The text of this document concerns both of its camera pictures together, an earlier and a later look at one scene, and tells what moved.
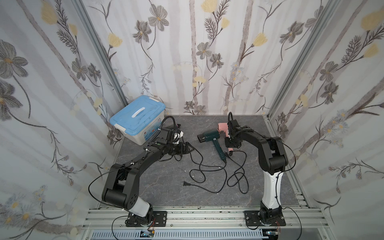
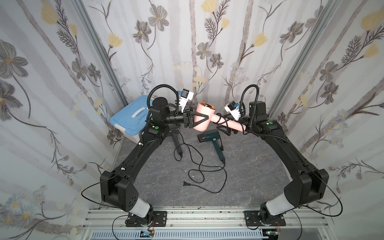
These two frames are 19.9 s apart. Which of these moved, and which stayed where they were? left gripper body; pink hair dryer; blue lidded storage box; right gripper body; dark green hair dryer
Moved: pink hair dryer; right gripper body; left gripper body
Stayed: blue lidded storage box; dark green hair dryer
